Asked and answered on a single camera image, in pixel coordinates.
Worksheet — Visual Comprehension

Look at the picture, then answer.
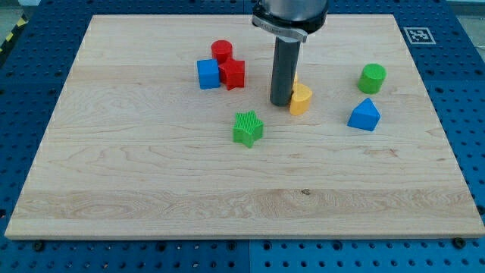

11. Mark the red star block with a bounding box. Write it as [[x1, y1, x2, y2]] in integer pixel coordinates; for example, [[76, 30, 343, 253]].
[[219, 59, 246, 90]]

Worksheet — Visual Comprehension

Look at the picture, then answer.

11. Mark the red cylinder block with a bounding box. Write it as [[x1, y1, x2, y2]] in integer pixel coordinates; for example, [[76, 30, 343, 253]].
[[211, 39, 233, 64]]

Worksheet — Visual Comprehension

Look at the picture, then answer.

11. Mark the blue triangular prism block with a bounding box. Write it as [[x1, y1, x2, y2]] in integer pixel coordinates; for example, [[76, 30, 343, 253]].
[[347, 98, 381, 131]]

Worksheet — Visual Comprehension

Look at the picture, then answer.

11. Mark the blue cube block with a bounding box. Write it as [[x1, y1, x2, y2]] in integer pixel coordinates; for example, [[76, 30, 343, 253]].
[[196, 59, 221, 89]]

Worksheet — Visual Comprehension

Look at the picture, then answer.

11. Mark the green cylinder block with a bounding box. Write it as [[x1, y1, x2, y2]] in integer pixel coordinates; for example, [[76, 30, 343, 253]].
[[357, 63, 387, 94]]

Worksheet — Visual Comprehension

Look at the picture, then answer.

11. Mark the black bolt right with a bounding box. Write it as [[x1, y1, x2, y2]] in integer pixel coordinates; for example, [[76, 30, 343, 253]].
[[452, 237, 466, 249]]

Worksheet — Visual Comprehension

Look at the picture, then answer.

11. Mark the black bolt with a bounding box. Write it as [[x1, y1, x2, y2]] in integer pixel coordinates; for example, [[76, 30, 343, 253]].
[[452, 237, 466, 249], [32, 240, 45, 252]]

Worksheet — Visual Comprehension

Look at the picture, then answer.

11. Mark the black bolt left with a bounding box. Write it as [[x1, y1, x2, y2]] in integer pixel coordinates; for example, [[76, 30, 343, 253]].
[[32, 240, 45, 252]]

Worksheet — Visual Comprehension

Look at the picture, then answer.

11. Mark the light wooden board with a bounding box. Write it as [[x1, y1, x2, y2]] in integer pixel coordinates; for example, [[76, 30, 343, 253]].
[[5, 14, 484, 240]]

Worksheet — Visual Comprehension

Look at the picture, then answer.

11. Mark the yellow heart block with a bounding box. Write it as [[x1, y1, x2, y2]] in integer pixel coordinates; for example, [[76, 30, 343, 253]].
[[289, 74, 313, 115]]

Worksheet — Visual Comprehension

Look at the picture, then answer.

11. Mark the green star block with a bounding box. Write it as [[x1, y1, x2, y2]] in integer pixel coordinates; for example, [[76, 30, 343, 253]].
[[233, 110, 264, 148]]

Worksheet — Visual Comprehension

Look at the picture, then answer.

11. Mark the white fiducial marker tag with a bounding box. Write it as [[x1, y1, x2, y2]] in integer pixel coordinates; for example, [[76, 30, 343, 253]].
[[403, 27, 436, 45]]

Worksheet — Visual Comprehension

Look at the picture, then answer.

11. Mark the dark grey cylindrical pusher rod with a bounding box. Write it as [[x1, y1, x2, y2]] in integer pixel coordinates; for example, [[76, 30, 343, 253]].
[[270, 36, 301, 106]]

